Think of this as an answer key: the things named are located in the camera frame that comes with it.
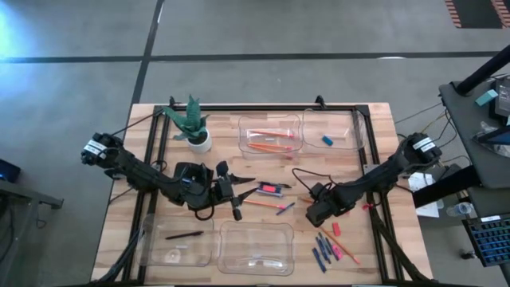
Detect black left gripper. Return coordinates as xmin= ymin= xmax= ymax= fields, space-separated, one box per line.
xmin=213 ymin=160 xmax=259 ymax=222

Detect black desk bar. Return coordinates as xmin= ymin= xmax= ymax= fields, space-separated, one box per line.
xmin=412 ymin=165 xmax=485 ymax=209

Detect clear plastic bin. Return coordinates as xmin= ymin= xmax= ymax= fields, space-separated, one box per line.
xmin=136 ymin=213 xmax=216 ymax=268
xmin=237 ymin=114 xmax=302 ymax=160
xmin=217 ymin=219 xmax=296 ymax=277
xmin=301 ymin=108 xmax=367 ymax=151

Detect backlit black keyboard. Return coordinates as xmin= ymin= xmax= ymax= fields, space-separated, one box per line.
xmin=461 ymin=214 xmax=510 ymax=269

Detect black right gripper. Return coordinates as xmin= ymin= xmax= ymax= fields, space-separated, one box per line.
xmin=305 ymin=183 xmax=355 ymax=227

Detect teal box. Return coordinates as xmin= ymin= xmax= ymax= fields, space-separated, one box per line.
xmin=474 ymin=88 xmax=500 ymax=108

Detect black mat orange stripes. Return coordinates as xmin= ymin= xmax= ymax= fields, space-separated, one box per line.
xmin=444 ymin=0 xmax=510 ymax=29

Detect green plant in white pot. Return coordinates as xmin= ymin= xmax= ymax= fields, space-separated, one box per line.
xmin=163 ymin=94 xmax=214 ymax=155

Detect black aluminium table frame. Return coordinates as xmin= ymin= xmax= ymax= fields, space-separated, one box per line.
xmin=93 ymin=94 xmax=434 ymax=286

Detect grey side desk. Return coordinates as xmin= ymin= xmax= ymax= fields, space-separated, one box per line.
xmin=437 ymin=77 xmax=510 ymax=191

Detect dark metal cart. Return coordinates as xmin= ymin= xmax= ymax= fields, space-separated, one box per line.
xmin=0 ymin=179 xmax=65 ymax=287

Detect tablet with blue screen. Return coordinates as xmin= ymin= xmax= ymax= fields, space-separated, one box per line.
xmin=473 ymin=125 xmax=510 ymax=147

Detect dark device blue light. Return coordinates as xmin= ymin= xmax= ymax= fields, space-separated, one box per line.
xmin=0 ymin=158 xmax=22 ymax=184

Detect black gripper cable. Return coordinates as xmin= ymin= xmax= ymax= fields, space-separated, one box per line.
xmin=194 ymin=203 xmax=217 ymax=222
xmin=292 ymin=167 xmax=334 ymax=193

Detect white paper sheet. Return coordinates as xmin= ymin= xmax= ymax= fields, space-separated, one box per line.
xmin=406 ymin=171 xmax=441 ymax=219

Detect black pole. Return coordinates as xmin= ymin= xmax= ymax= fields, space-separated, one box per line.
xmin=453 ymin=47 xmax=510 ymax=96

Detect black box device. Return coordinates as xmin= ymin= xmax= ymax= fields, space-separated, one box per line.
xmin=488 ymin=75 xmax=510 ymax=121

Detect clear water bottle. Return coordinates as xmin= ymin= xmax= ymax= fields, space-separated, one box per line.
xmin=445 ymin=201 xmax=478 ymax=218

